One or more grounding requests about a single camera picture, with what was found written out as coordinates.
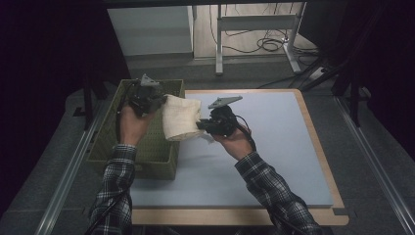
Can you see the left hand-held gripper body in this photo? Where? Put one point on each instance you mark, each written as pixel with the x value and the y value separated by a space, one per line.
pixel 143 96

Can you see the person's left hand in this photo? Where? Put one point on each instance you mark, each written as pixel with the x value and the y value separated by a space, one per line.
pixel 133 125

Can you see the cream printed cloth garment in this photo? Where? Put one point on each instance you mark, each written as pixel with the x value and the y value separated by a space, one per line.
pixel 181 117

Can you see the dark metal stand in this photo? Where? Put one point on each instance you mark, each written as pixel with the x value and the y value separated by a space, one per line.
pixel 88 101
pixel 354 94

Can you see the person's right hand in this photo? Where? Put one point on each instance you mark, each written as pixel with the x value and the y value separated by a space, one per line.
pixel 236 143

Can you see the white power strip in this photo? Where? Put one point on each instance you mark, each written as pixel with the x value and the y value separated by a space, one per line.
pixel 317 73

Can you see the white cabinet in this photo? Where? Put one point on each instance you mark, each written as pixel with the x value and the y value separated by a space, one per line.
pixel 150 29

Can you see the metal floor rail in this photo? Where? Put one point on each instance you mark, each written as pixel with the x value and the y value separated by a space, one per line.
pixel 375 153
pixel 65 176

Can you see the light grey table mat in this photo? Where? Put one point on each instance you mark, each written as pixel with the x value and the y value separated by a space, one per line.
pixel 280 147

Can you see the green woven basket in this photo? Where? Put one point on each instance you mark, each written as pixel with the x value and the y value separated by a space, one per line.
pixel 153 143

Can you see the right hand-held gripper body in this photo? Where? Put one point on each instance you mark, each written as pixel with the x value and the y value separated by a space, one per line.
pixel 223 119

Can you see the white metal desk frame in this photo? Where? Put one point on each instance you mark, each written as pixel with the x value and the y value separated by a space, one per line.
pixel 254 23

